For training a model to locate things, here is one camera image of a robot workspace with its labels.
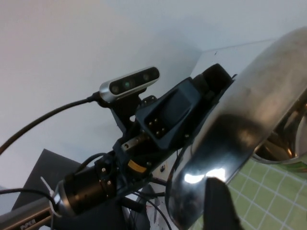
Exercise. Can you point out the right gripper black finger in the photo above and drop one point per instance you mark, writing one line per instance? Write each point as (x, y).
(218, 206)

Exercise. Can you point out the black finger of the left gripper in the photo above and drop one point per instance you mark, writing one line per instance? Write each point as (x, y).
(213, 79)

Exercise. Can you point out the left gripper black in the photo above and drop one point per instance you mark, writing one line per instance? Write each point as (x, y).
(139, 158)

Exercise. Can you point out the stainless steel pot lid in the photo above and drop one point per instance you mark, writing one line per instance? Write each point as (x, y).
(239, 107)

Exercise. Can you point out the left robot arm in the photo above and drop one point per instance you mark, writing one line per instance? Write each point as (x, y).
(84, 191)

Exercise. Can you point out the green grid mat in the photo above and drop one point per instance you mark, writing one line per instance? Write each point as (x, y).
(263, 196)

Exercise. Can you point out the black box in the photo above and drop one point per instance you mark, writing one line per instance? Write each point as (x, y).
(48, 167)

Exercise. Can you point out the white zip tie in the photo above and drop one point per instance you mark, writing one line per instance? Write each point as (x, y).
(51, 194)

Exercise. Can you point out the black camera bracket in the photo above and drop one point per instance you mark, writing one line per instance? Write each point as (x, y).
(124, 110)

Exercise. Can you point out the silver depth camera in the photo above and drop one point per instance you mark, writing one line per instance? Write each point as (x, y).
(129, 83)

